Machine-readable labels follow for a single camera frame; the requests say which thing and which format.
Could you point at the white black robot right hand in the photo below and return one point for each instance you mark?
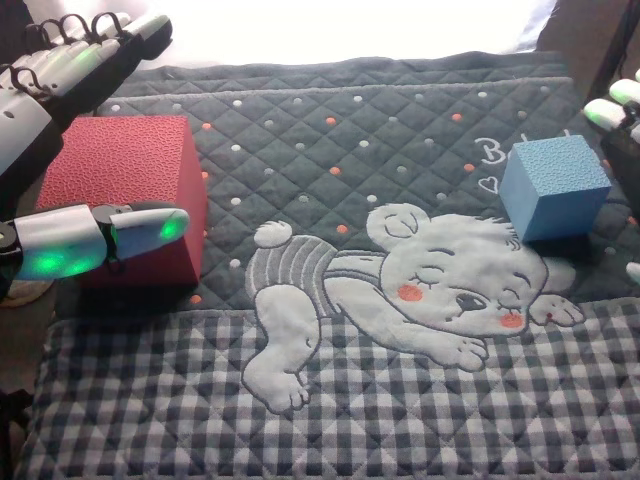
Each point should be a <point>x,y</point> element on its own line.
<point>612,112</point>

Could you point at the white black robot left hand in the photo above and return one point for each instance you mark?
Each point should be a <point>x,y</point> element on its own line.
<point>55,235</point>

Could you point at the blue foam cube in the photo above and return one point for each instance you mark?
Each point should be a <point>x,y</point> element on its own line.
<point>555,190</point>

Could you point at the red foam cube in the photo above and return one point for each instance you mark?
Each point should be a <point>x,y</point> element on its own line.
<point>125,160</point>

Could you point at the black pole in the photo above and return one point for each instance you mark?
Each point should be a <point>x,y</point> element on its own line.
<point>612,45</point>

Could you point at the grey quilt with bear print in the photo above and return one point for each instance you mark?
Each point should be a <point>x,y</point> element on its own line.
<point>350,400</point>

